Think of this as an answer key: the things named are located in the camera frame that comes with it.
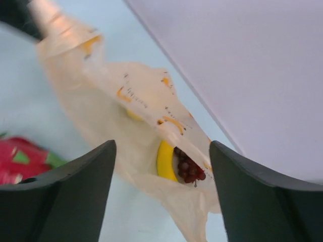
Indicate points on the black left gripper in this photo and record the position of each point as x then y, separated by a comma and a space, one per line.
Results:
17, 14

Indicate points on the dark red fake grapes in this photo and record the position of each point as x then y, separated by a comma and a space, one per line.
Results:
188, 171

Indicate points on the yellow fake lemon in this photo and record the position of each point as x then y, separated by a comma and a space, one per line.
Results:
133, 116

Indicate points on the translucent orange plastic bag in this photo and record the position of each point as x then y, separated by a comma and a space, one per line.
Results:
95, 95

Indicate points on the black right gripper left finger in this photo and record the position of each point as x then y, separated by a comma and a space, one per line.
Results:
65, 204

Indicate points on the red fake dragon fruit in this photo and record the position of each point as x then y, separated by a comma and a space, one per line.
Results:
22, 159

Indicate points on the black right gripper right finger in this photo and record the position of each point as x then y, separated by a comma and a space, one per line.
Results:
260, 204

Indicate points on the yellow fake banana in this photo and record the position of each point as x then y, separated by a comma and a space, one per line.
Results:
165, 161

